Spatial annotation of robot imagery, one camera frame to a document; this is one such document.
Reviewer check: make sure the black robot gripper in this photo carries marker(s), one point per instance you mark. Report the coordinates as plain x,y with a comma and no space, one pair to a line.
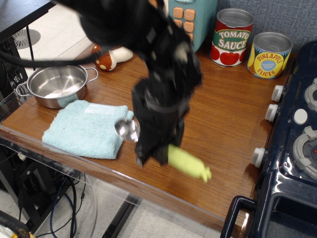
159,125

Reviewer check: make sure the spoon with green carrot handle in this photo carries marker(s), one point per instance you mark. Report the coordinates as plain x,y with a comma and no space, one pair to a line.
129,130

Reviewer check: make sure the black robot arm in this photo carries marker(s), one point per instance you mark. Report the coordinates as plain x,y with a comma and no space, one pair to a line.
160,101

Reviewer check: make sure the light blue folded cloth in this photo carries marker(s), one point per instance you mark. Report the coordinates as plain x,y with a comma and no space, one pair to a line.
87,129

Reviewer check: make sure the black table leg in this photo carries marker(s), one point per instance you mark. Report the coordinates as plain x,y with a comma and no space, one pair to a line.
119,220

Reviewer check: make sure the plush brown mushroom toy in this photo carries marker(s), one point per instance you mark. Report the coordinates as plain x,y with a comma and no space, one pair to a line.
109,60

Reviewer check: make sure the small stainless steel pot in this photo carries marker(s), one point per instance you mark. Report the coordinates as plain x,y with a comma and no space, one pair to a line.
56,87

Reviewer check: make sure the teal toy microwave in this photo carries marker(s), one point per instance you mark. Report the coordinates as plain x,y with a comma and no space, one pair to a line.
195,17

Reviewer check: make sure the dark blue toy stove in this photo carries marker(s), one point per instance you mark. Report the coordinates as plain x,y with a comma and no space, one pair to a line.
286,200

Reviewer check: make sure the tomato sauce can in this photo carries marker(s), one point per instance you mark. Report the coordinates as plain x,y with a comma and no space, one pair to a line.
231,36

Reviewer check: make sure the pineapple slices can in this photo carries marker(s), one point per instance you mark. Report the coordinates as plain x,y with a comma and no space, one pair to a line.
269,54

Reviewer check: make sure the yellow object at floor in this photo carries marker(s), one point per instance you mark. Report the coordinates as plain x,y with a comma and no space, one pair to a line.
10,227

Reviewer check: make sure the black side desk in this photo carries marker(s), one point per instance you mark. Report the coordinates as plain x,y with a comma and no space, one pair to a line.
14,16

